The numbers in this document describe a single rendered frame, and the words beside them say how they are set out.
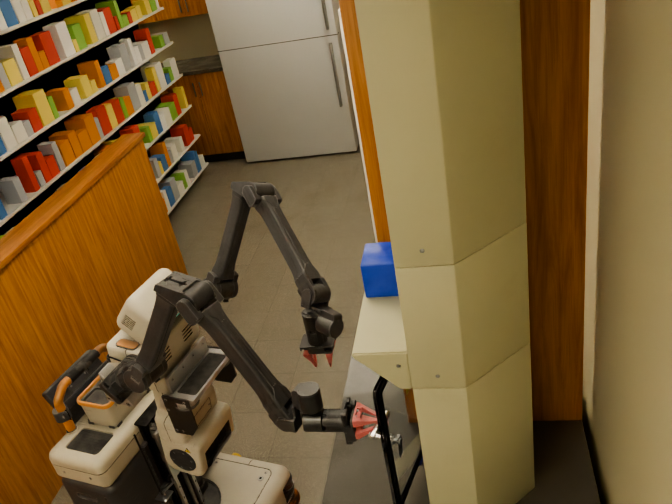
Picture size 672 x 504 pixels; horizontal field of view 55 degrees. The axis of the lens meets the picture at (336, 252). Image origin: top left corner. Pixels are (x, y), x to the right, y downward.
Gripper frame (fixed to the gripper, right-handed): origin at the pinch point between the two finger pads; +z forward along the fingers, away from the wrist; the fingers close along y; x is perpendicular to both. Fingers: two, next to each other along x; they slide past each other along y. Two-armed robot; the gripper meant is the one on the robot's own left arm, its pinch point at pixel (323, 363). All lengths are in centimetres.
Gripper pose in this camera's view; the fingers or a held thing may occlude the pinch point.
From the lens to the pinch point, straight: 200.7
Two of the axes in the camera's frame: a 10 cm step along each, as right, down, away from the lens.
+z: 1.7, 8.5, 4.9
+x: 1.5, -5.2, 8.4
